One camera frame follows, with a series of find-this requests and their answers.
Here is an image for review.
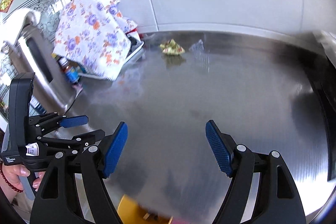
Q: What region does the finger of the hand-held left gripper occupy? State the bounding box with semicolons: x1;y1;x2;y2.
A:
36;113;89;136
39;129;106;151

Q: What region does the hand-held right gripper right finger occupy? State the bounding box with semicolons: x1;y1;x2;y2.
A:
205;120;306;224

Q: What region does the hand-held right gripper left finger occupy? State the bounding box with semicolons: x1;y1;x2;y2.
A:
29;121;129;224

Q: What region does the yellow bin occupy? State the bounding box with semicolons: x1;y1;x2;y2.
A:
117;195;174;224

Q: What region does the person's left forearm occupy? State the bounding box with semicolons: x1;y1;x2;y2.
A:
0;169;24;203

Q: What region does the person's left hand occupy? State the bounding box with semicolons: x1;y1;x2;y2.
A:
1;165;42;192

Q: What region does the steel kettle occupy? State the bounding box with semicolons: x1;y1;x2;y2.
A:
1;7;84;115

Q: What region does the blue label bottle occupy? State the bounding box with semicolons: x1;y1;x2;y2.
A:
59;57;81;86

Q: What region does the floral cloth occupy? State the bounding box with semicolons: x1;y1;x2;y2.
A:
52;0;138;82

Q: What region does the white plastic tray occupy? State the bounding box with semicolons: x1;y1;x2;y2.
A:
79;31;145;80

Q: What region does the clear plastic wrapper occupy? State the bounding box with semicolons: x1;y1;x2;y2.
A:
188;39;205;52

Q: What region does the patterned glass door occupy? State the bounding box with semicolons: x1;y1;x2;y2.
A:
0;0;63;38

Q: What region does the crumpled yellow wrapper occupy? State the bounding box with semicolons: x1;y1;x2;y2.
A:
160;39;185;55

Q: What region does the red bead bracelet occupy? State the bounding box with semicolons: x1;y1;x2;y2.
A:
0;162;24;193

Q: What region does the red and gold wall sticker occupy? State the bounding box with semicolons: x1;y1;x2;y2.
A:
0;0;15;14

